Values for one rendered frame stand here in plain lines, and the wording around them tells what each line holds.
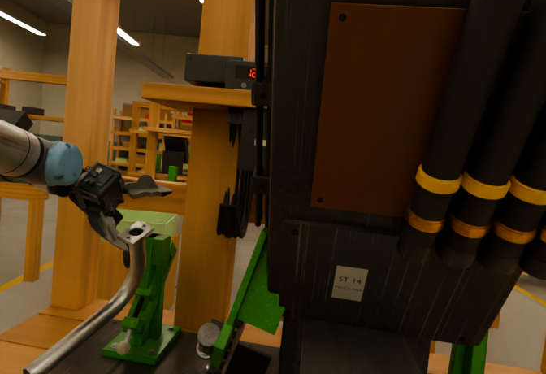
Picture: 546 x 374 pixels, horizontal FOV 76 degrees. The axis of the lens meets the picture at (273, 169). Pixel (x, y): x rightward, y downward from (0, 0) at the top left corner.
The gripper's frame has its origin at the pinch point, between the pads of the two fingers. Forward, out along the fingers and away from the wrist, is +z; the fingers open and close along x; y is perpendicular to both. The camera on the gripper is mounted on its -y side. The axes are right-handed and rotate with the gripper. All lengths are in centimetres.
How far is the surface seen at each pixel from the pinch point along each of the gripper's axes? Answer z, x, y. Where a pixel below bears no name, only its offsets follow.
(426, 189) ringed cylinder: 38, -1, 36
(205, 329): 18.9, -13.9, -0.6
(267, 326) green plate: 28.4, -10.2, 2.1
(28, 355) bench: -19.6, -26.4, -33.4
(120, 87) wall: -613, 658, -635
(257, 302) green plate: 25.3, -8.1, 4.2
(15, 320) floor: -138, -5, -226
